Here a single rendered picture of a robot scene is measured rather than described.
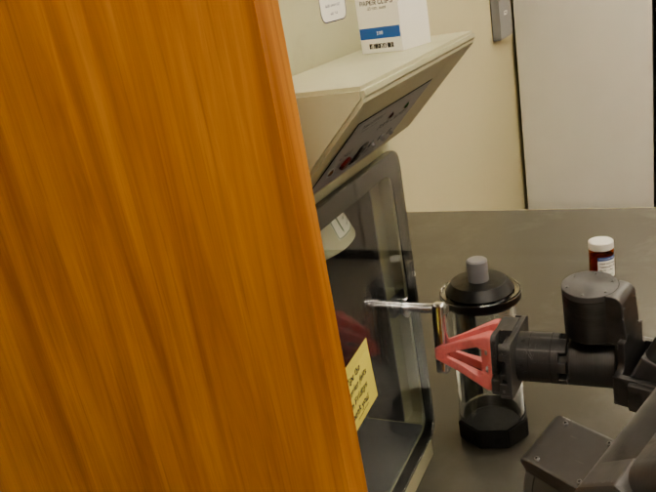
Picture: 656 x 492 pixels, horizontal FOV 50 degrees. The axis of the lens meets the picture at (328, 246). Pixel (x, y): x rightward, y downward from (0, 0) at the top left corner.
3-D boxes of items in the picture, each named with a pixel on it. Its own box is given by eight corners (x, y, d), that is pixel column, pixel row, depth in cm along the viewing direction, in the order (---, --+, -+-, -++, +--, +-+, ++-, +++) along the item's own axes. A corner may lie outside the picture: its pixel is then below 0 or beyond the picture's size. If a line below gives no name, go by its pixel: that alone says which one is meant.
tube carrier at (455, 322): (440, 423, 104) (423, 293, 97) (492, 392, 109) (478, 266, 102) (494, 455, 95) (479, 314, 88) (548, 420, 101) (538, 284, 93)
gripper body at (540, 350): (492, 345, 77) (562, 348, 73) (512, 313, 86) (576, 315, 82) (496, 399, 78) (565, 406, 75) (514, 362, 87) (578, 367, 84)
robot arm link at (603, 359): (627, 400, 75) (630, 368, 79) (624, 347, 72) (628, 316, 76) (559, 394, 78) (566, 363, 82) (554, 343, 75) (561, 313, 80)
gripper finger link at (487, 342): (427, 333, 82) (508, 338, 78) (444, 312, 88) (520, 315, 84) (431, 387, 84) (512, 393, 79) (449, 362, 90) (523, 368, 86)
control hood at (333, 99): (250, 224, 57) (224, 102, 54) (389, 128, 84) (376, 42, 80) (381, 223, 52) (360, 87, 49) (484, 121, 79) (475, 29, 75)
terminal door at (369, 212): (341, 604, 72) (264, 242, 58) (430, 428, 97) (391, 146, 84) (348, 605, 72) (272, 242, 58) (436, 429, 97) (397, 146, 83)
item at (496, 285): (432, 307, 97) (427, 264, 95) (478, 283, 102) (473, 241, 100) (483, 325, 90) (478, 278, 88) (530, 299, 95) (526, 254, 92)
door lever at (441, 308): (414, 364, 89) (407, 373, 87) (407, 293, 87) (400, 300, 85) (455, 368, 87) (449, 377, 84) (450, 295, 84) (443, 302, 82)
